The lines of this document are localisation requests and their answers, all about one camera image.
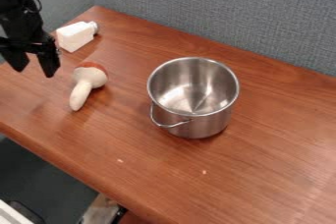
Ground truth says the white toy mushroom red cap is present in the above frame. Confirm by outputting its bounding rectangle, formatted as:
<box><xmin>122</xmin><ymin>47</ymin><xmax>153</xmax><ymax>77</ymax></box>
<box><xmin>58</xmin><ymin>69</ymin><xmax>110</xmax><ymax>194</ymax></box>
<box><xmin>70</xmin><ymin>62</ymin><xmax>109</xmax><ymax>111</ymax></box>

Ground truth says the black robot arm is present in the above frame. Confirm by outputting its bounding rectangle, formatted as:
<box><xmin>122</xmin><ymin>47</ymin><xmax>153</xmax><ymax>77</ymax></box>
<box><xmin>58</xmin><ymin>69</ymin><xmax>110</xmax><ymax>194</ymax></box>
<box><xmin>0</xmin><ymin>0</ymin><xmax>61</xmax><ymax>78</ymax></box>

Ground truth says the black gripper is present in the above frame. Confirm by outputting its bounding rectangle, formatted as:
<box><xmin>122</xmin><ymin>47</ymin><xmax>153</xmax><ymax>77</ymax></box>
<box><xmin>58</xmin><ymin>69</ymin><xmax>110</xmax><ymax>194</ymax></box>
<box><xmin>0</xmin><ymin>5</ymin><xmax>61</xmax><ymax>78</ymax></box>

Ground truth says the shiny metal pot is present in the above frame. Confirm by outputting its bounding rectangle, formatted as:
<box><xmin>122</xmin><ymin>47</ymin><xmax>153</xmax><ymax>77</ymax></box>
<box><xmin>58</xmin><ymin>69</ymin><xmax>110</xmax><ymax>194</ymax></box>
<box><xmin>147</xmin><ymin>57</ymin><xmax>241</xmax><ymax>139</ymax></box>

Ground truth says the table leg frame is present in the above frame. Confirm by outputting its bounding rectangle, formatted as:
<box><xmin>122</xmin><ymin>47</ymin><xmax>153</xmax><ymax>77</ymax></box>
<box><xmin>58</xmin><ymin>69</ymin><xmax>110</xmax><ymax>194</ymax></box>
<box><xmin>79</xmin><ymin>194</ymin><xmax>127</xmax><ymax>224</ymax></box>

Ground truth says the white box at corner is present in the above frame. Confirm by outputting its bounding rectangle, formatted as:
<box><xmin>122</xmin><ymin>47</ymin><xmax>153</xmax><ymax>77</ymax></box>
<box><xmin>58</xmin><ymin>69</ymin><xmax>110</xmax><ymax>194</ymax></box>
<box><xmin>0</xmin><ymin>199</ymin><xmax>35</xmax><ymax>224</ymax></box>

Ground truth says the white plastic bottle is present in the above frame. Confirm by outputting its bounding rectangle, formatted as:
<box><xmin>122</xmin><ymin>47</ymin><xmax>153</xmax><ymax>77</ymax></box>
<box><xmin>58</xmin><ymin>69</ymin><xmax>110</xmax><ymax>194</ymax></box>
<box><xmin>57</xmin><ymin>22</ymin><xmax>99</xmax><ymax>53</ymax></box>

